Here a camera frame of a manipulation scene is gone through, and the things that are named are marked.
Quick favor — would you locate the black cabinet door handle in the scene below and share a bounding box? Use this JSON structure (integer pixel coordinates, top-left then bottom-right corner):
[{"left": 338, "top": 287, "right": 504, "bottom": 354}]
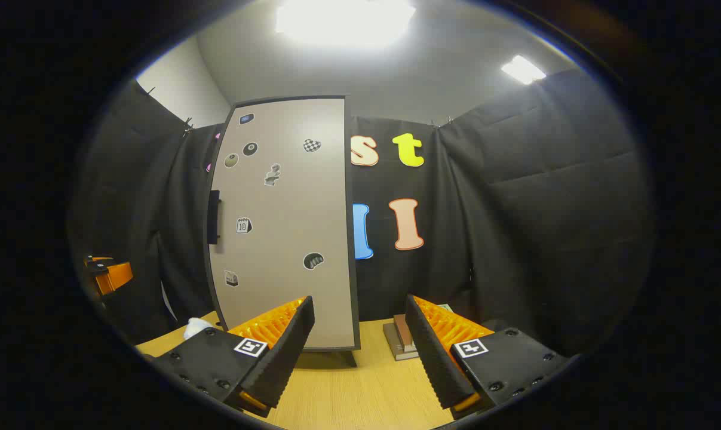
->
[{"left": 207, "top": 190, "right": 222, "bottom": 245}]

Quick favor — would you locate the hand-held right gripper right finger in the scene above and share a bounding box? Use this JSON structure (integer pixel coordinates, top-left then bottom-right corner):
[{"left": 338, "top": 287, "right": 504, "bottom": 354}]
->
[{"left": 404, "top": 294, "right": 571, "bottom": 419}]

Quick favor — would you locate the light grey cabinet door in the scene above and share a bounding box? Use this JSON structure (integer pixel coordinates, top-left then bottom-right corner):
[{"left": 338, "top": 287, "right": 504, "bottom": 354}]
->
[{"left": 210, "top": 99, "right": 355, "bottom": 350}]

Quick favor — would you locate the dark grey cabinet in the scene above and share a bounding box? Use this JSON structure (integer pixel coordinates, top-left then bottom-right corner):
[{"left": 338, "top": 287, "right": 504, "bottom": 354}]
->
[{"left": 207, "top": 94, "right": 361, "bottom": 367}]

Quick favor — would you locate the small ceiling light panel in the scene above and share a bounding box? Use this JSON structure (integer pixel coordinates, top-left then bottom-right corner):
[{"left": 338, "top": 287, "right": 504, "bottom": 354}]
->
[{"left": 502, "top": 55, "right": 547, "bottom": 85}]

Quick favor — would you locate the white plush toy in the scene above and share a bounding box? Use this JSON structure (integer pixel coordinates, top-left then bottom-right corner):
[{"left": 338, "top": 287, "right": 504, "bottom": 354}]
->
[{"left": 184, "top": 318, "right": 215, "bottom": 340}]

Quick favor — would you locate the brown book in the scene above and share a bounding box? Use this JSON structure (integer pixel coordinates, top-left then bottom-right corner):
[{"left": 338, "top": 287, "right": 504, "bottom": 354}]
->
[{"left": 393, "top": 314, "right": 418, "bottom": 353}]

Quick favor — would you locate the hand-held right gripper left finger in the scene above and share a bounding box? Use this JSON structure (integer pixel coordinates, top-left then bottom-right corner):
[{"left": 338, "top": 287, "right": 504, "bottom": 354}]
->
[{"left": 148, "top": 296, "right": 316, "bottom": 419}]

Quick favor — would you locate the large ceiling light panel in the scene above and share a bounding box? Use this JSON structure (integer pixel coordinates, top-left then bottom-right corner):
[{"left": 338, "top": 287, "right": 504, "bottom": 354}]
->
[{"left": 275, "top": 0, "right": 416, "bottom": 48}]

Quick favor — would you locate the black backdrop cloth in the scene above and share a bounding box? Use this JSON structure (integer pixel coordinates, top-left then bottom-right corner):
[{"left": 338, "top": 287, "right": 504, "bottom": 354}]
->
[{"left": 68, "top": 69, "right": 656, "bottom": 359}]

